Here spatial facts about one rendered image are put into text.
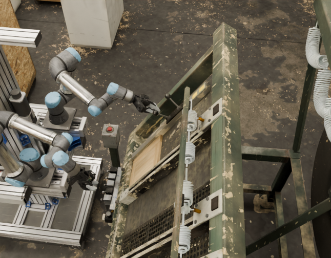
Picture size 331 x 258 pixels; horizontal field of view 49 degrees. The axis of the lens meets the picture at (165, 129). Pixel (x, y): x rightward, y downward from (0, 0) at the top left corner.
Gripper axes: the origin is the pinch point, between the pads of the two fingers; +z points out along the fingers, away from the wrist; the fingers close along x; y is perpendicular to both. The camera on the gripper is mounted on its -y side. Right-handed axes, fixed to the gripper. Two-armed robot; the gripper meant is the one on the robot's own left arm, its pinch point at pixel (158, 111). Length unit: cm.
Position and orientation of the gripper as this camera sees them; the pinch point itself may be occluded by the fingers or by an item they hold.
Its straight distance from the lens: 237.0
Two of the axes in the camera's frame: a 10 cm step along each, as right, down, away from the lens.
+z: 8.5, 3.8, 3.6
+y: -0.9, -5.7, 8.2
